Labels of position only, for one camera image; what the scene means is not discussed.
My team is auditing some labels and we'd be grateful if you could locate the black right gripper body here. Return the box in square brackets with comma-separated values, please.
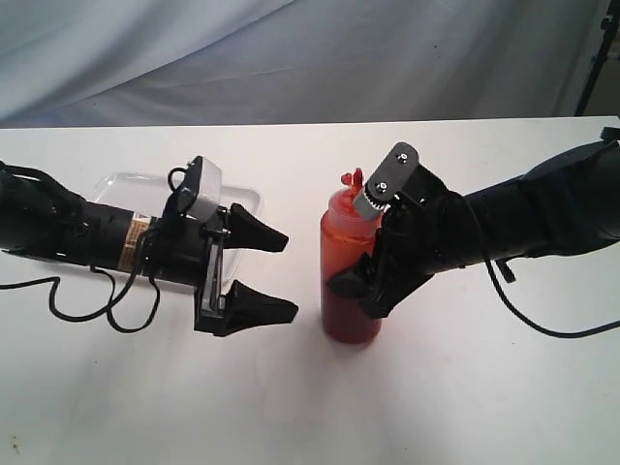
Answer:
[359, 164, 462, 320]

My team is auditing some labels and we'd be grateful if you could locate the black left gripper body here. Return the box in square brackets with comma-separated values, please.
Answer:
[145, 157, 230, 337]

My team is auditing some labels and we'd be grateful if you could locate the red sauce squeeze bottle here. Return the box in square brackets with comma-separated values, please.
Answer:
[320, 168, 382, 345]

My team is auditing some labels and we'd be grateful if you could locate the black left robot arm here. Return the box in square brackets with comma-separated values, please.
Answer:
[1, 156, 298, 337]

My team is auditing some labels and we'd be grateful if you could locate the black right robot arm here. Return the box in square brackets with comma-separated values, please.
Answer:
[326, 127, 619, 319]

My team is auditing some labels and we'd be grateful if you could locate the white plastic tray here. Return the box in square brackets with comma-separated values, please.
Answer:
[84, 170, 265, 294]

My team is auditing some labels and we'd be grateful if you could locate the grey backdrop cloth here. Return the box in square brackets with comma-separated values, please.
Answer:
[1, 1, 607, 128]

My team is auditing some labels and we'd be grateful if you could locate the black tripod stand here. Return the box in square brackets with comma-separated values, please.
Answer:
[573, 0, 619, 117]

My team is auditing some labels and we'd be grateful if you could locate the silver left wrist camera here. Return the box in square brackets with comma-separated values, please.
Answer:
[188, 156, 222, 222]

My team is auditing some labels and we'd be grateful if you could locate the black right camera cable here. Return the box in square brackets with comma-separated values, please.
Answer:
[391, 193, 620, 340]

